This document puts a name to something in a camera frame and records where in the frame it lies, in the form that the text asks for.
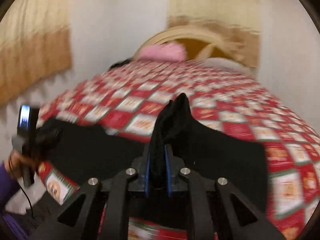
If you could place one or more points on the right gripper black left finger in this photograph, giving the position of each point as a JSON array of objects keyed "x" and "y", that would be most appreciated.
[{"x": 99, "y": 209}]

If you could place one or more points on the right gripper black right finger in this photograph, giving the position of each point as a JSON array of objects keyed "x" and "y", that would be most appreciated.
[{"x": 214, "y": 209}]

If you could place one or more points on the black pants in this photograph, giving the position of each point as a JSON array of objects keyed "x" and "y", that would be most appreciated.
[{"x": 84, "y": 152}]

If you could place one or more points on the purple sleeved forearm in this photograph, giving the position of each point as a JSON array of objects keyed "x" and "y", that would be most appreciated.
[{"x": 9, "y": 187}]

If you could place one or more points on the person's left hand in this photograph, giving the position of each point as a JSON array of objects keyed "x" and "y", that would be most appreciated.
[{"x": 15, "y": 163}]

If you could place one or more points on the black object beside bed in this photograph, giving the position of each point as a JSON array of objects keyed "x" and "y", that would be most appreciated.
[{"x": 120, "y": 64}]

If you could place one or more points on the striped grey pillow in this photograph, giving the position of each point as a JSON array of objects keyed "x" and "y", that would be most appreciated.
[{"x": 227, "y": 64}]

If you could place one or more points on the pink folded blanket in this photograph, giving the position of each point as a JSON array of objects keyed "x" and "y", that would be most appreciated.
[{"x": 167, "y": 52}]

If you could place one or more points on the cream wooden headboard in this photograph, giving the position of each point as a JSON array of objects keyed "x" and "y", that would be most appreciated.
[{"x": 200, "y": 43}]

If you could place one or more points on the beige curtain behind headboard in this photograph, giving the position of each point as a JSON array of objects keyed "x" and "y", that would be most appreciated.
[{"x": 237, "y": 22}]

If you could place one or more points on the beige curtain on left wall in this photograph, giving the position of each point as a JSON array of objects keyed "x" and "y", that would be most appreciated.
[{"x": 35, "y": 44}]

